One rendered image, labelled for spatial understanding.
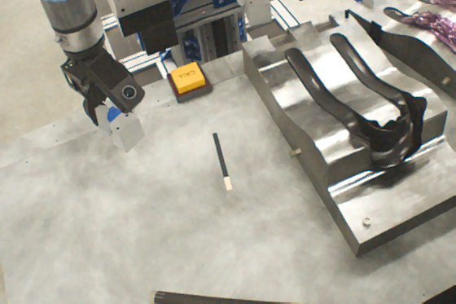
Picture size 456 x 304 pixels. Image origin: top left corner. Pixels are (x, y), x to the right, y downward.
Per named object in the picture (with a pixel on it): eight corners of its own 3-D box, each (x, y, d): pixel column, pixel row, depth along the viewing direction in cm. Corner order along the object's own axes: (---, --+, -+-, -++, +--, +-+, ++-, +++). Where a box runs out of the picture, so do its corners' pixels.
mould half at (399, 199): (244, 72, 119) (239, 28, 109) (344, 37, 123) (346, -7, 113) (356, 257, 90) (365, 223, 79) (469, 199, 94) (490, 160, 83)
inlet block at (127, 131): (84, 121, 101) (75, 103, 97) (102, 104, 104) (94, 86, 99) (126, 153, 96) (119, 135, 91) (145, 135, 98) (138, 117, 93)
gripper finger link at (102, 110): (94, 123, 96) (88, 84, 90) (113, 138, 94) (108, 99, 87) (81, 131, 94) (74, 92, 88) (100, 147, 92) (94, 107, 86)
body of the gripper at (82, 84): (100, 63, 93) (81, 13, 83) (130, 83, 89) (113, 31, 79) (69, 90, 89) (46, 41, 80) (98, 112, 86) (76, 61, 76)
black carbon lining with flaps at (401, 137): (279, 59, 111) (278, 25, 104) (344, 36, 114) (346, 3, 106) (364, 185, 91) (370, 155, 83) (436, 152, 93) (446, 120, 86)
